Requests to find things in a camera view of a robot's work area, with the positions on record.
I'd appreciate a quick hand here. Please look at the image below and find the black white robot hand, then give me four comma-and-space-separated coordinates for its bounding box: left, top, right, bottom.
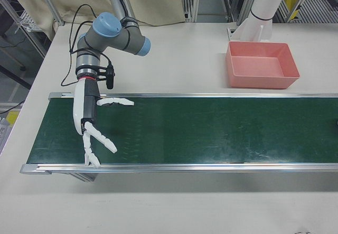
72, 80, 136, 169

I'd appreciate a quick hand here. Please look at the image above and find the pink plastic box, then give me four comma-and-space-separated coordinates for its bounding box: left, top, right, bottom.
225, 41, 301, 89

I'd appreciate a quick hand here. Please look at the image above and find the yellow floor item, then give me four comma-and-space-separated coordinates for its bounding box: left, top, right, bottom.
6, 110, 21, 125

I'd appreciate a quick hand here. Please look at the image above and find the green conveyor belt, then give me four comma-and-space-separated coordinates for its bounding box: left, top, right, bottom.
20, 92, 338, 183

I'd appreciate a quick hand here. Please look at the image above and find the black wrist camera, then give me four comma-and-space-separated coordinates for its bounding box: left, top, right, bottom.
98, 62, 116, 90

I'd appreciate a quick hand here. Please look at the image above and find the black camera cable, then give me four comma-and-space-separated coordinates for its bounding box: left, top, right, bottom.
61, 4, 100, 87

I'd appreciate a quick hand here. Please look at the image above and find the white wire rack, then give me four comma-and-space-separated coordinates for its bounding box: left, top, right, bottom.
15, 8, 38, 32

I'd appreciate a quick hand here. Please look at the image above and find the white column base mount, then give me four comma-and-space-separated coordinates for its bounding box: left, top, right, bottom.
227, 17, 273, 43

